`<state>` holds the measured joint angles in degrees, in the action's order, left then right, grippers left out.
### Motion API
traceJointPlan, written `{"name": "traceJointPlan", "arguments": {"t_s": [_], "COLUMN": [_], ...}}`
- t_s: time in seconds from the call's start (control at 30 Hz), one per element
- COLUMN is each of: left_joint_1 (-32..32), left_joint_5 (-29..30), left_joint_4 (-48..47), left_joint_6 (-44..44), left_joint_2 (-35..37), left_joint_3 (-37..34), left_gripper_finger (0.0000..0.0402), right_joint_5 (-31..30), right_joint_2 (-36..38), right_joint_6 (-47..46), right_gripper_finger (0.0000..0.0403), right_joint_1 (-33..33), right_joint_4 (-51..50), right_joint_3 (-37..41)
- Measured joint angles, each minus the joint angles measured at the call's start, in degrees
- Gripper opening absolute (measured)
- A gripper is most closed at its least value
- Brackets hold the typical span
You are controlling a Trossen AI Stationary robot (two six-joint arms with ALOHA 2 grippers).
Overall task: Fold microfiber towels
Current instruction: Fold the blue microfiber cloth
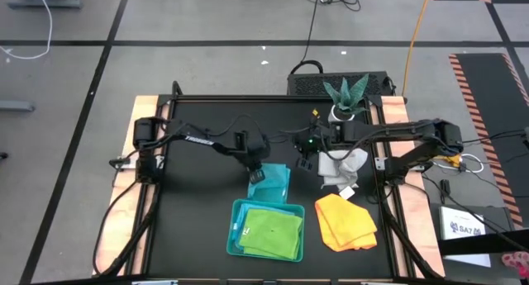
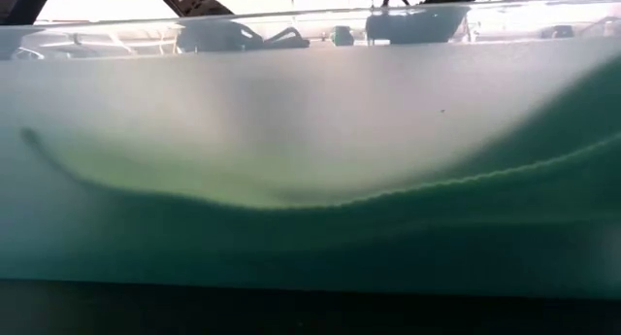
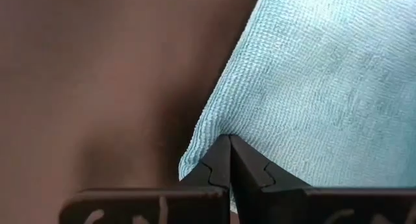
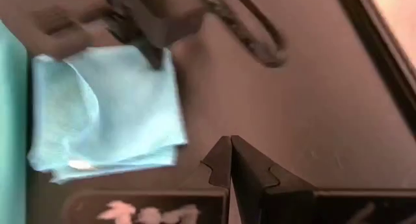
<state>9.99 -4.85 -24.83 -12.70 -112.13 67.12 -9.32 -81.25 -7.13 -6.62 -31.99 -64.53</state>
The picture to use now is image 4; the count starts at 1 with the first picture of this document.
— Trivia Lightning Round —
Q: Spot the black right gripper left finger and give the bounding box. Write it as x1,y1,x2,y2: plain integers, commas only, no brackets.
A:
200,135,233,224

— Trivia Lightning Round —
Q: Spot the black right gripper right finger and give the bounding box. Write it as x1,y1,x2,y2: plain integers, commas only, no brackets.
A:
229,135,317,224

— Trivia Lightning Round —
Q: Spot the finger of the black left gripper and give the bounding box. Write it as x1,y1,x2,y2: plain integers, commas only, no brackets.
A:
32,8,99,60
138,38,164,71

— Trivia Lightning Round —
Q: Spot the teal microfiber towel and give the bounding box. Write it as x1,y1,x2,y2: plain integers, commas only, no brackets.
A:
27,45,189,185

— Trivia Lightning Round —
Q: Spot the teal translucent plastic tray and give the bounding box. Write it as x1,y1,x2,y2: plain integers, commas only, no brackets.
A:
0,21,29,224

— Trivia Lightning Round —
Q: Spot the black left wrist cable loop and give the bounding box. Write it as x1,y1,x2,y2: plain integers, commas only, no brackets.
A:
194,0,289,69

